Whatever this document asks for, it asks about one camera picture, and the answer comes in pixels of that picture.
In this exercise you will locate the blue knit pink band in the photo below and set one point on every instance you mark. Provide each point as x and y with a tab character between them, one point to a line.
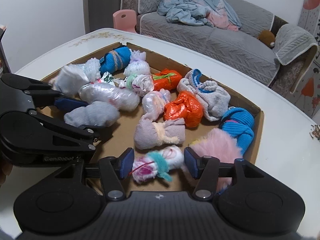
239	123

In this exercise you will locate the grey cloth bundle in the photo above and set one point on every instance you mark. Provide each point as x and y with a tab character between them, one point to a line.
102	114

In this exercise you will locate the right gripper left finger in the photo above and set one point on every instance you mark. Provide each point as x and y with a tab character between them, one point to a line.
112	171

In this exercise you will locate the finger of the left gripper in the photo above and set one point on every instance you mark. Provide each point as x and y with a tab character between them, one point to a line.
69	104
60	127

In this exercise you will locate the orange bag green tie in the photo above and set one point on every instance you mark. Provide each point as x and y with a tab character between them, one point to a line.
166	79

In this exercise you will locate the white bubble wrap purple tie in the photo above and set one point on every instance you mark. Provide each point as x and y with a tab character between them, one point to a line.
138	64

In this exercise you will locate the light blue blanket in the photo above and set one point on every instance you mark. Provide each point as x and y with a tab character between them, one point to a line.
193	12

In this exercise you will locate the pink garment on sofa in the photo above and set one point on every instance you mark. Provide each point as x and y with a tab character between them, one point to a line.
218	17

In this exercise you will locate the pale pink cloth bundle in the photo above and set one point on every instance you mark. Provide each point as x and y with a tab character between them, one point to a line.
150	134

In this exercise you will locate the seed shells pile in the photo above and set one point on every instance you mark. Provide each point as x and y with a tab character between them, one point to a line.
315	132

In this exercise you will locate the white magenta cloth green scrunchie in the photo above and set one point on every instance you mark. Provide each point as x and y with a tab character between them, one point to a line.
140	84

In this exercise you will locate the blue white sock bundle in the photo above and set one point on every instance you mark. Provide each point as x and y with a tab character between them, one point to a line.
115	60

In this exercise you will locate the white pink cloth teal scrunchie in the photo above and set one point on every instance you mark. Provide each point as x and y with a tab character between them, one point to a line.
157	164

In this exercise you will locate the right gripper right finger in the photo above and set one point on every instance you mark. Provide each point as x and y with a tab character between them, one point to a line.
204	169

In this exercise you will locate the small shiny white bundle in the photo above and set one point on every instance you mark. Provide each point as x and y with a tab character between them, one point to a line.
153	104

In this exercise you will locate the pink plastic child chair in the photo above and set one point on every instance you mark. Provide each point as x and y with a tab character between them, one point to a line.
125	20

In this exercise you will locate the grey quilted sofa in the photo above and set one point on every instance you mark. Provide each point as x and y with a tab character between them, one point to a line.
277	68

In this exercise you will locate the pink fluffy blue knit hat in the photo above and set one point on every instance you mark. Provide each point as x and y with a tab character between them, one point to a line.
219	144

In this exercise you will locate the clear plastic bag bundle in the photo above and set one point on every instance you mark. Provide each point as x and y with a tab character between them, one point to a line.
122	98

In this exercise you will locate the white towel blue trim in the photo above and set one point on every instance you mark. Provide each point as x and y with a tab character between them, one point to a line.
213	98

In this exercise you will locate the brown plush toy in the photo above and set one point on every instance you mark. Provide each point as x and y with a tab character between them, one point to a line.
267	37

